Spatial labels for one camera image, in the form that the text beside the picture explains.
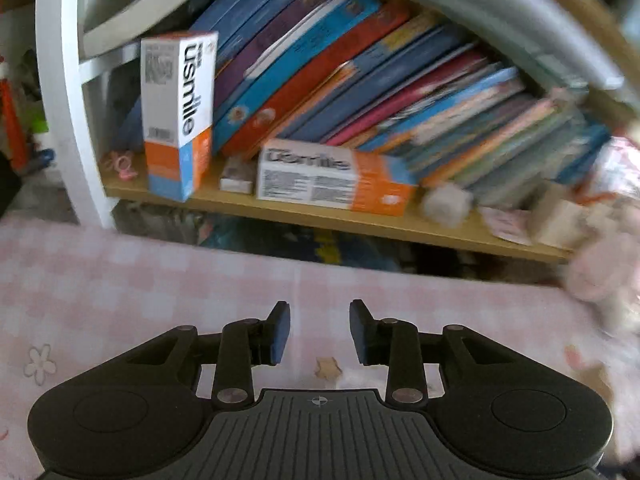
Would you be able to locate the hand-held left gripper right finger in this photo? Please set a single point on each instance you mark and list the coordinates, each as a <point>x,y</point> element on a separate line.
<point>357,332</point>

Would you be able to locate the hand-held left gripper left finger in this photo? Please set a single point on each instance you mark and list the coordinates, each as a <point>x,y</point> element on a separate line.
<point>280,335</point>

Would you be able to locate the lying white orange box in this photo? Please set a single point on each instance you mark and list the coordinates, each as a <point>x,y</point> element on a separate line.
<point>330,177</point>

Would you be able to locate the white rounded case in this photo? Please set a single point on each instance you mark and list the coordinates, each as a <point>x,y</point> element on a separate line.
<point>447,202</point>

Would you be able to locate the pink checked table mat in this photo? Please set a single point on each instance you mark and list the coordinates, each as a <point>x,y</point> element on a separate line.
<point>125,280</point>

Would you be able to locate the small white box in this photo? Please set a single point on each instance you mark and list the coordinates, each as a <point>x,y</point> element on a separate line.
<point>237,175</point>

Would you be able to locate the pink scissors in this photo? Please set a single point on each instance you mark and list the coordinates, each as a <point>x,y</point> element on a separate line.
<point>505,225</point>

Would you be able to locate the beige pen holder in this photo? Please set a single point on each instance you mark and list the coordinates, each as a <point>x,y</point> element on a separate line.
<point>557,217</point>

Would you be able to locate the upright white orange box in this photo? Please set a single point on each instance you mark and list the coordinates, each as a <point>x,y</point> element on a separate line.
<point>175,110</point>

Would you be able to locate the pink white plush rabbit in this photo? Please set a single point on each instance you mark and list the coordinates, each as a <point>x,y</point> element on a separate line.
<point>600,270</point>

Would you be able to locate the row of colourful books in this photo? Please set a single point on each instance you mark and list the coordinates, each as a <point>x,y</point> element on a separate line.
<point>350,60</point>

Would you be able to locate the white bookshelf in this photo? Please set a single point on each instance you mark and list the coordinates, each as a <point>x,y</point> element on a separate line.
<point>60,110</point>

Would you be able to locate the red tassel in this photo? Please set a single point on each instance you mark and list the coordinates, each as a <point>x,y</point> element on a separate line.
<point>12,120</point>

